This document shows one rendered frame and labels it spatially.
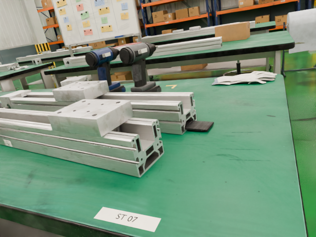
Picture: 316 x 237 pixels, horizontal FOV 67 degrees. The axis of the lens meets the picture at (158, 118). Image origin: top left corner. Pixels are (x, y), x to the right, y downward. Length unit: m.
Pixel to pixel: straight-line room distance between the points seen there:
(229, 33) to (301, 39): 1.75
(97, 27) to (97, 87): 3.37
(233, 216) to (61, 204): 0.30
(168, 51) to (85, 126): 1.83
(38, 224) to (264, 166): 0.43
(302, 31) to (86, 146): 3.80
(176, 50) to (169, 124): 1.67
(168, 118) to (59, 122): 0.26
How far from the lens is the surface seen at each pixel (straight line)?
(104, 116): 0.49
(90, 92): 0.80
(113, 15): 3.98
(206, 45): 2.18
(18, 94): 1.22
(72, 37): 4.52
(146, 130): 0.51
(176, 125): 0.62
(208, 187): 0.44
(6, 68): 4.27
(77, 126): 0.53
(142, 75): 0.92
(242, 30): 2.56
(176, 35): 4.16
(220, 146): 0.56
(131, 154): 0.47
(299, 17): 4.10
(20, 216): 0.56
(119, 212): 0.43
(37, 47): 9.31
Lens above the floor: 1.05
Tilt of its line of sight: 21 degrees down
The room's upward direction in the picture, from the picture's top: 10 degrees counter-clockwise
